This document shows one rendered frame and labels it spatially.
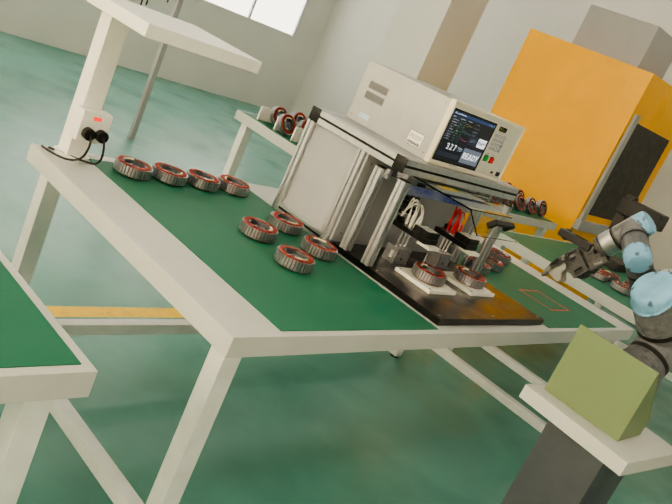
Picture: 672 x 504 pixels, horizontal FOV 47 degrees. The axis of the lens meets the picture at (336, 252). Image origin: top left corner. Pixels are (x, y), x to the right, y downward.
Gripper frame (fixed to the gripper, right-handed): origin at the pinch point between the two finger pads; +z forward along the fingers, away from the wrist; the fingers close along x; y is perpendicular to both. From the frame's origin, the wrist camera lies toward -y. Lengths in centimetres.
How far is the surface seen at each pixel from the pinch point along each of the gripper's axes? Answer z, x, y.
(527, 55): 67, 323, -249
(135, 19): 18, -120, -71
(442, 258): 31.5, -0.3, -21.6
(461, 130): -4, -22, -46
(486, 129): -6.7, -9.8, -47.5
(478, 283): 22.3, -1.1, -7.2
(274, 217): 46, -61, -39
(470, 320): 16.5, -26.6, 9.3
